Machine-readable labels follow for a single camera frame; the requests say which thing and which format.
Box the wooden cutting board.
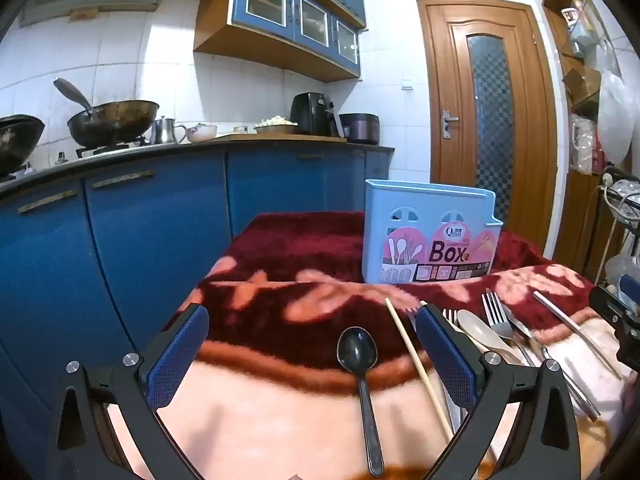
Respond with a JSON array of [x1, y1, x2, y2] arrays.
[[217, 132, 348, 142]]

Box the large metal wok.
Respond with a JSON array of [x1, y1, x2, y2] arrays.
[[67, 101, 161, 148]]

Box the wooden shelf unit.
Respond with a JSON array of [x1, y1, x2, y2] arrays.
[[542, 0, 640, 281]]

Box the silver metal spoon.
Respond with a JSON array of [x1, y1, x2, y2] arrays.
[[501, 304, 602, 422]]

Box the blue upper kitchen cabinet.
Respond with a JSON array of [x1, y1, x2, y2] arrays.
[[177, 0, 368, 83]]

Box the bowl of chopped cabbage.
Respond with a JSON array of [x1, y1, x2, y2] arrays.
[[253, 116, 297, 135]]

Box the dark rice cooker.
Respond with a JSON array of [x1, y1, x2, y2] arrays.
[[339, 113, 381, 145]]

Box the steel kettle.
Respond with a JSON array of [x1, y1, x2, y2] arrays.
[[150, 116, 187, 146]]

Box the white plastic bag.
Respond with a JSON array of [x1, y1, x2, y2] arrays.
[[597, 70, 640, 163]]

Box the black plastic spoon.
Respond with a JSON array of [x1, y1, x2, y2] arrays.
[[336, 326, 385, 477]]

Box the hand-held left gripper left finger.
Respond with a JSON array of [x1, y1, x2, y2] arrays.
[[47, 304, 211, 480]]

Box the floral ceramic bowl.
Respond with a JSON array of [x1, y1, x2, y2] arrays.
[[186, 124, 219, 143]]

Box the light blue utensil holder box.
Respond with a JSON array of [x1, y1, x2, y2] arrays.
[[364, 179, 504, 285]]

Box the beige plastic spoon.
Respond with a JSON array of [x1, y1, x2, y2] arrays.
[[457, 310, 523, 367]]

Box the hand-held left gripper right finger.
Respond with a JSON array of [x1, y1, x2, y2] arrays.
[[416, 304, 585, 480]]

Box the black air fryer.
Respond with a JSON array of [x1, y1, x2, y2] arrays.
[[290, 92, 346, 138]]

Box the dark blackened wok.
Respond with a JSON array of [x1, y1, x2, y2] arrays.
[[0, 115, 46, 176]]

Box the red floral printed blanket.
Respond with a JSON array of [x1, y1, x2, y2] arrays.
[[107, 211, 640, 480]]

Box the blue lower kitchen cabinets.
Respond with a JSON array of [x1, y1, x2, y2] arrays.
[[0, 146, 396, 461]]

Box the wooden door with glass panel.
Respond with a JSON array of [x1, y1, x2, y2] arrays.
[[416, 0, 558, 261]]

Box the gas stove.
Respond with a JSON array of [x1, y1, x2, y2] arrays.
[[75, 142, 143, 158]]

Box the metal ladle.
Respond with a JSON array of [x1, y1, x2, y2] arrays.
[[53, 77, 95, 120]]

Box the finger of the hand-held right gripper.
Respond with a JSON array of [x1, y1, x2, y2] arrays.
[[588, 285, 640, 333]]

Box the white packaged goods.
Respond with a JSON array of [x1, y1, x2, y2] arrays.
[[570, 112, 601, 176]]

